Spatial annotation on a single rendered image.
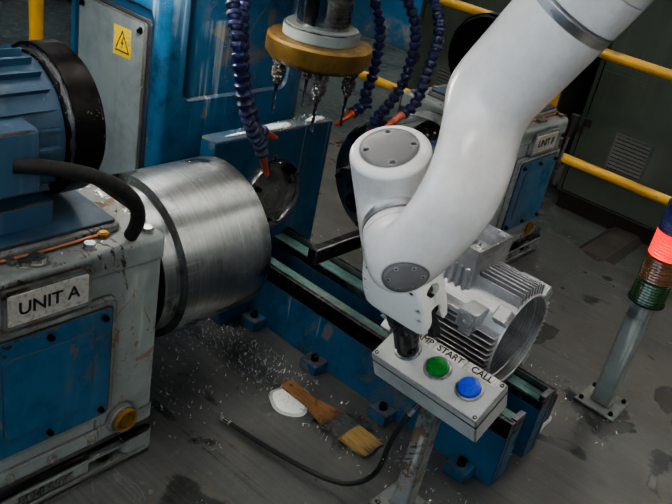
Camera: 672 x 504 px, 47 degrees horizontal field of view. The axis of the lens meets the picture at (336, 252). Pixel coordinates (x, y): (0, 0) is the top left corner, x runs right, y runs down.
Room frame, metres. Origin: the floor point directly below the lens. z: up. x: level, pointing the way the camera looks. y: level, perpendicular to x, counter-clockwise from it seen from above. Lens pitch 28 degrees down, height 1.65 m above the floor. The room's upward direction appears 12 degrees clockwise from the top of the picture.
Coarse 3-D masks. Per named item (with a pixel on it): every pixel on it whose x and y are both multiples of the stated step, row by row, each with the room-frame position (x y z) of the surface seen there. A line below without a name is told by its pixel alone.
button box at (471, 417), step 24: (384, 360) 0.85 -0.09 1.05; (408, 360) 0.85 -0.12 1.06; (456, 360) 0.84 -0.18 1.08; (408, 384) 0.83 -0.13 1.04; (432, 384) 0.81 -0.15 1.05; (456, 384) 0.81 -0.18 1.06; (504, 384) 0.81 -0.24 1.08; (432, 408) 0.81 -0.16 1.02; (456, 408) 0.78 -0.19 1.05; (480, 408) 0.78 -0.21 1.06; (504, 408) 0.82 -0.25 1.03; (480, 432) 0.78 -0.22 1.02
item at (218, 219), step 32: (192, 160) 1.11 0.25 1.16; (160, 192) 0.98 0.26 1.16; (192, 192) 1.01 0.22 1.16; (224, 192) 1.04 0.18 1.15; (160, 224) 0.94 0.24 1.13; (192, 224) 0.96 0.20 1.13; (224, 224) 1.00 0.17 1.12; (256, 224) 1.04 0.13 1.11; (192, 256) 0.93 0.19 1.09; (224, 256) 0.98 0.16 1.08; (256, 256) 1.02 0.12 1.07; (160, 288) 0.91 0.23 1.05; (192, 288) 0.92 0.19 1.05; (224, 288) 0.97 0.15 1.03; (256, 288) 1.04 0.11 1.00; (160, 320) 0.91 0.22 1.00; (192, 320) 0.95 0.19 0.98
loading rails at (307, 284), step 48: (288, 240) 1.37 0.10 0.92; (288, 288) 1.21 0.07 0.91; (336, 288) 1.27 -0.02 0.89; (288, 336) 1.20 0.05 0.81; (336, 336) 1.13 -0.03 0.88; (384, 336) 1.10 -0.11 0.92; (384, 384) 1.06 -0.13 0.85; (528, 384) 1.05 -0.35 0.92; (528, 432) 1.01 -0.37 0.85; (480, 480) 0.94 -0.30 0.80
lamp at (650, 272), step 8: (648, 256) 1.21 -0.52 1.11; (648, 264) 1.20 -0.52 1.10; (656, 264) 1.19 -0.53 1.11; (664, 264) 1.19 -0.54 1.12; (640, 272) 1.21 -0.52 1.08; (648, 272) 1.20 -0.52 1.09; (656, 272) 1.19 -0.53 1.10; (664, 272) 1.19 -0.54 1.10; (648, 280) 1.19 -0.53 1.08; (656, 280) 1.19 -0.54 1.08; (664, 280) 1.19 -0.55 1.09
